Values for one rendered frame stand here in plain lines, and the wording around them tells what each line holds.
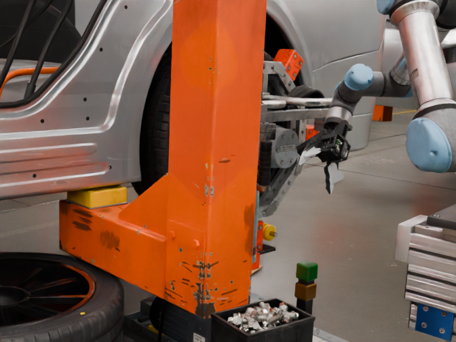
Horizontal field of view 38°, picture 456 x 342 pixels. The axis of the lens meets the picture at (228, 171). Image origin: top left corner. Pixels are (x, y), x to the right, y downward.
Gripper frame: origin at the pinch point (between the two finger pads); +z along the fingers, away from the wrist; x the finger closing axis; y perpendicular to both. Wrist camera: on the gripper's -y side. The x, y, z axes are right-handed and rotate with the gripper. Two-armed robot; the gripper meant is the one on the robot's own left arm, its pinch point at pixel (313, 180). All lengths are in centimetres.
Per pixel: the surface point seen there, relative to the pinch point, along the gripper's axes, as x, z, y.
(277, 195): 20.4, -13.5, -37.0
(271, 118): -15.3, -14.0, -9.1
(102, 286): -28, 48, -36
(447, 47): 144, -212, -77
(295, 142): 2.7, -19.5, -16.4
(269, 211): 20.5, -6.9, -38.3
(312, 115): -0.5, -26.5, -9.3
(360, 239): 173, -92, -128
